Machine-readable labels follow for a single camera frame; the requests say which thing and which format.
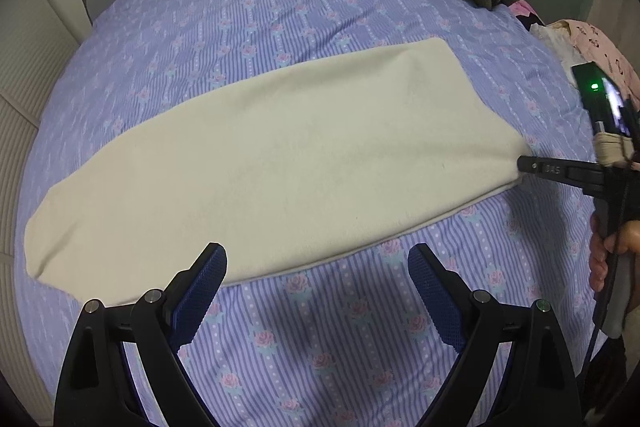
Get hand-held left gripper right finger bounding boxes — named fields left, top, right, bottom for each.
left=407, top=243, right=586, bottom=427

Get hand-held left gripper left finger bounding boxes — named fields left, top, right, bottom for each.
left=52, top=243, right=228, bottom=427

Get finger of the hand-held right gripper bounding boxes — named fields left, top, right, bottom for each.
left=516, top=155, right=608, bottom=194

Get cream fleece pants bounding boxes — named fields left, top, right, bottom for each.
left=24, top=37, right=526, bottom=294

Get person's right hand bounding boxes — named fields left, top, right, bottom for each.
left=588, top=213, right=640, bottom=293

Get white garment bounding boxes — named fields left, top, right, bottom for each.
left=530, top=24, right=581, bottom=72

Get pink printed garment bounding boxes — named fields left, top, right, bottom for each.
left=547, top=19, right=640, bottom=108

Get dark garment with pink print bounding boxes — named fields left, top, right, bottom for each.
left=505, top=0, right=543, bottom=30

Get white louvred wardrobe door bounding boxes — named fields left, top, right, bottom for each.
left=0, top=94, right=42, bottom=258

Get purple floral striped duvet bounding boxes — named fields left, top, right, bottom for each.
left=17, top=0, right=608, bottom=427

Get black cable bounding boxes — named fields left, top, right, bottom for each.
left=575, top=287, right=610, bottom=408

